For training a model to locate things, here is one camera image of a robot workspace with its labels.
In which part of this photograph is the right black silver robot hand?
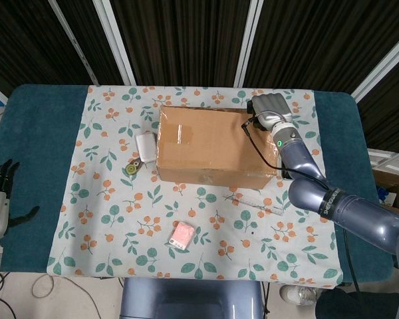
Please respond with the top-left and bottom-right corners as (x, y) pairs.
(245, 92), (295, 132)

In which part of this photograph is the brown cardboard box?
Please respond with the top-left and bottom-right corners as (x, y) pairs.
(155, 104), (282, 190)

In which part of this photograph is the teal plush table cover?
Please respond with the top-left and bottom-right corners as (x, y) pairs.
(0, 82), (395, 286)

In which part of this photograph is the clear plastic ruler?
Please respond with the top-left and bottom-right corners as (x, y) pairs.
(222, 193), (285, 217)

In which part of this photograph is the floral print tablecloth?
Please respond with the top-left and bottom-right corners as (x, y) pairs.
(46, 84), (345, 288)

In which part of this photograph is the white power adapter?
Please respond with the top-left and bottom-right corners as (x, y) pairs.
(134, 132), (158, 163)

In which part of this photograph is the correction tape dispenser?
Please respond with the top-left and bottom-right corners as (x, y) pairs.
(125, 158), (144, 176)

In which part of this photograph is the pink tissue pack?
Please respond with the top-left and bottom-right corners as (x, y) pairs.
(168, 221), (196, 251)

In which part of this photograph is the white sneaker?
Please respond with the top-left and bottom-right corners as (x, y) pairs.
(279, 284), (320, 306)

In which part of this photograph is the blue-grey robot torso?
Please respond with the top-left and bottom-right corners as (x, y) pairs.
(119, 277), (265, 319)

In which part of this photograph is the black fabric bag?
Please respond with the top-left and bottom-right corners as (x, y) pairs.
(314, 288), (399, 319)

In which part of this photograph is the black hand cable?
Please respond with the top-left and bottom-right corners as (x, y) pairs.
(241, 114), (360, 295)

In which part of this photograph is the tan floor cable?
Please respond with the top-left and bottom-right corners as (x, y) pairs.
(31, 274), (102, 319)

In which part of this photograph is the white metal frame rail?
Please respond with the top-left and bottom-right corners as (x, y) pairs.
(367, 148), (399, 169)

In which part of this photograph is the double white frame post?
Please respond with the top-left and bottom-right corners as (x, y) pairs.
(92, 0), (136, 86)

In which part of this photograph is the thin white frame post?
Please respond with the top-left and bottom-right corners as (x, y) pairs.
(48, 0), (99, 86)

